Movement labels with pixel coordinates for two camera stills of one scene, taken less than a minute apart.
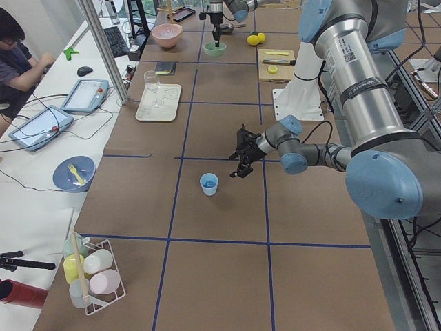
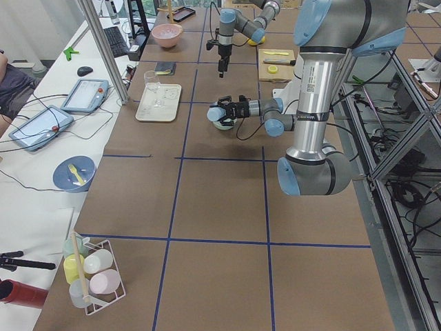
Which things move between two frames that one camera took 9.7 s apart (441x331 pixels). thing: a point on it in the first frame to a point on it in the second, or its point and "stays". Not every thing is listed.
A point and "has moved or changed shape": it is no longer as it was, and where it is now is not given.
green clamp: [69, 52] stays
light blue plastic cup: [209, 182] to [215, 112]
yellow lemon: [253, 40] stays
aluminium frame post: [89, 9] stays
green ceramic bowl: [211, 50] has moved or changed shape
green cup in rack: [68, 245] stays
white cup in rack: [98, 260] stays
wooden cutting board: [284, 74] stays
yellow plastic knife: [285, 54] stays
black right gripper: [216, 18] to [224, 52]
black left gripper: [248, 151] to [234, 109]
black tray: [181, 14] stays
